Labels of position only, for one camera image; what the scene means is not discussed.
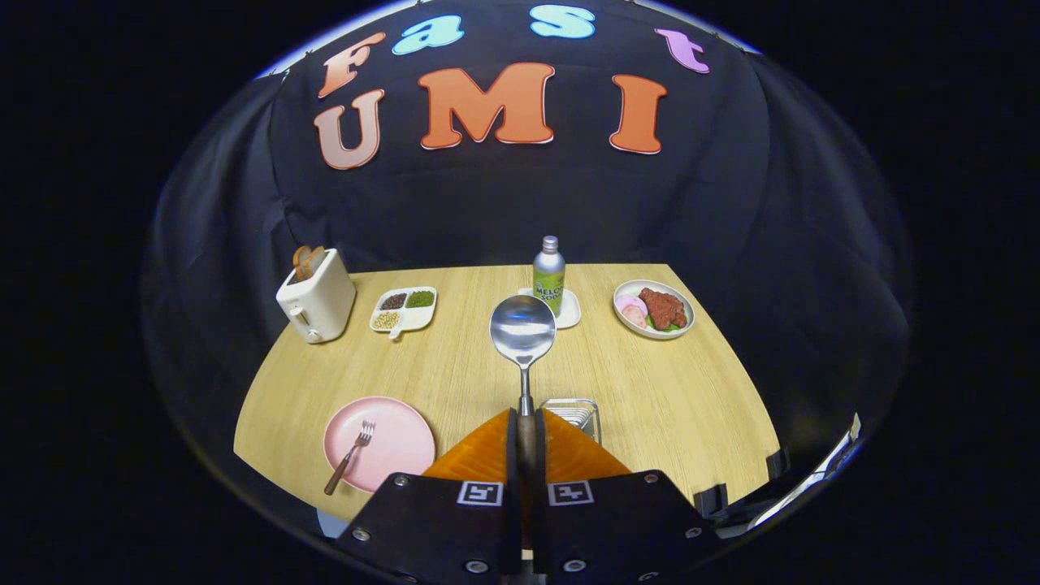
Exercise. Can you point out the black table clamp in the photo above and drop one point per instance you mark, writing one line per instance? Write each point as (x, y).
(777, 461)
(711, 501)

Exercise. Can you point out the brown toast slices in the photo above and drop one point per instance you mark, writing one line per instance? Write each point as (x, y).
(307, 262)

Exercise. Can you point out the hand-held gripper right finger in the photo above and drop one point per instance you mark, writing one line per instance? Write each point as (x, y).
(617, 528)

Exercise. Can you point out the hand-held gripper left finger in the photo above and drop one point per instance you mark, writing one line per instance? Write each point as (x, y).
(431, 528)

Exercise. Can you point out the pink round plate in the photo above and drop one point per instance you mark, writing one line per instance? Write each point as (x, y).
(398, 447)

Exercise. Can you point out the white divided snack tray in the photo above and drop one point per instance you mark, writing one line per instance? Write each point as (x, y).
(414, 317)

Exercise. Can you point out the white food plate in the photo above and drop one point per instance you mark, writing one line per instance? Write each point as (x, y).
(682, 299)

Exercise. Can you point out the pink ham slices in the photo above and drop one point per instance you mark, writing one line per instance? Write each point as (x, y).
(630, 309)

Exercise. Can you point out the white square coaster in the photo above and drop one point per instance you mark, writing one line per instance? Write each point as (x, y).
(571, 313)

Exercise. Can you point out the cream white toaster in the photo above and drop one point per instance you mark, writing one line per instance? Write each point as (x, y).
(321, 309)

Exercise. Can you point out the red meat piece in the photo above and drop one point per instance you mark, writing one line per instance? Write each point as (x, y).
(662, 309)

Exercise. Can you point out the white metal bar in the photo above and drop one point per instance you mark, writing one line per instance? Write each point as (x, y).
(812, 481)

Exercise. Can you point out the green soda bottle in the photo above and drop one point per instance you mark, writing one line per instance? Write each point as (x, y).
(548, 280)

